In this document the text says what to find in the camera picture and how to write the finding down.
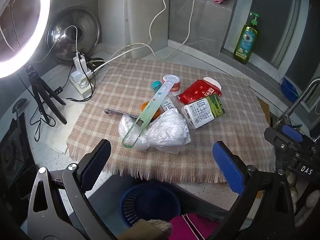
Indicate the long green plastic package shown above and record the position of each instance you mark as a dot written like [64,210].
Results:
[152,105]

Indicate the brown cardboard piece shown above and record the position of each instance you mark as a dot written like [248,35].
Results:
[265,110]

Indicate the silver metal utensil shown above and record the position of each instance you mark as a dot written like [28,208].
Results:
[115,112]

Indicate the grey cutting board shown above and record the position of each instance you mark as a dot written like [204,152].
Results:
[140,17]

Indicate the red snack packet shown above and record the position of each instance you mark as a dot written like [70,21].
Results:
[197,91]

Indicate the black tripod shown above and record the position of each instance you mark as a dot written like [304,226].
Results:
[37,92]

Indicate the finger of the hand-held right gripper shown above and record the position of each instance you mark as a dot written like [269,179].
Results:
[291,132]
[273,136]

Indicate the magenta garment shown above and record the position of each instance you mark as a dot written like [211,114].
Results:
[192,227]

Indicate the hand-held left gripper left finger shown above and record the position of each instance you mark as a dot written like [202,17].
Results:
[97,162]

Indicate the clear plastic bag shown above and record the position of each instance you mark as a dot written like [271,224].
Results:
[165,132]

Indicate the garlic bulb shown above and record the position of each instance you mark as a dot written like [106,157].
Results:
[291,178]

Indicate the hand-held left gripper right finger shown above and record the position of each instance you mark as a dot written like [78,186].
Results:
[227,167]

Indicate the green dish soap bottle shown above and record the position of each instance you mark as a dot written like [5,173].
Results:
[246,42]

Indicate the beige fuzzy cloth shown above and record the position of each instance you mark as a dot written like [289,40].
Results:
[155,228]

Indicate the white jar with red label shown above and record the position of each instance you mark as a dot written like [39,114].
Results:
[173,83]

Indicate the plaid fringed cloth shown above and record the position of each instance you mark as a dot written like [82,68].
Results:
[125,85]

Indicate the white power strip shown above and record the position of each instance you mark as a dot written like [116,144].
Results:
[80,85]

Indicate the blue plastic basket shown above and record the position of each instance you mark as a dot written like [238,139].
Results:
[150,205]

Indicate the white charger plug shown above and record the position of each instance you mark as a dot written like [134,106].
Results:
[78,63]

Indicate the metal faucet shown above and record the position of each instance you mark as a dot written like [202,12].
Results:
[300,97]

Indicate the green and white milk carton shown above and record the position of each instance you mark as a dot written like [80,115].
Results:
[200,113]

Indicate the steel pot lid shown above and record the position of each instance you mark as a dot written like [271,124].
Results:
[85,30]

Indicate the clear bottle with teal cap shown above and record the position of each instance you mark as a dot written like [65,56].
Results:
[157,84]

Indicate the blue plastic dish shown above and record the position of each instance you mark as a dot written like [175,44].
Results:
[288,90]

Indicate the orange round item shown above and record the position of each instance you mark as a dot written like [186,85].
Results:
[145,106]

